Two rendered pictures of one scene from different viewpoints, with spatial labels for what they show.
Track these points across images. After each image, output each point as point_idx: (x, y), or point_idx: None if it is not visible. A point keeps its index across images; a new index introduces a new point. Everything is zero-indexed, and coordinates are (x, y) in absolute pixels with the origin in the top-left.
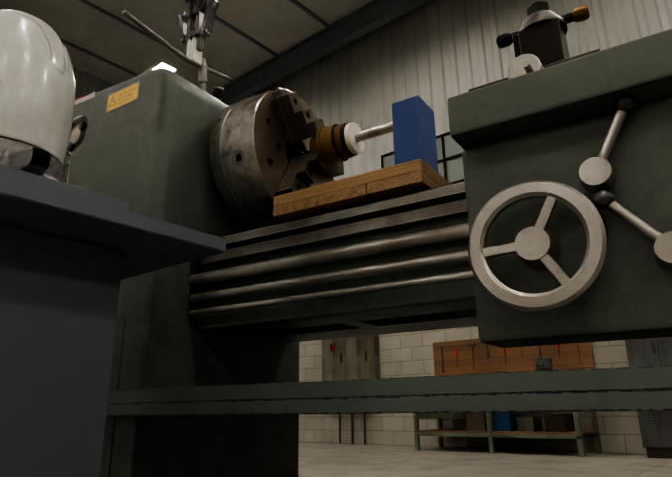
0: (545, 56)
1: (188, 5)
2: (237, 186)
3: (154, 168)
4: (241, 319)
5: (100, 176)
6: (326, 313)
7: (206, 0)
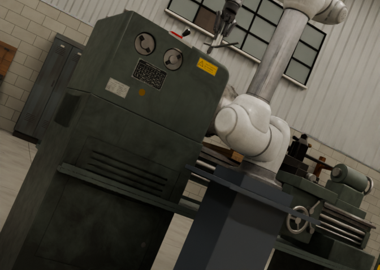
0: (301, 155)
1: (227, 15)
2: (211, 125)
3: (211, 118)
4: (197, 180)
5: (184, 98)
6: None
7: (233, 20)
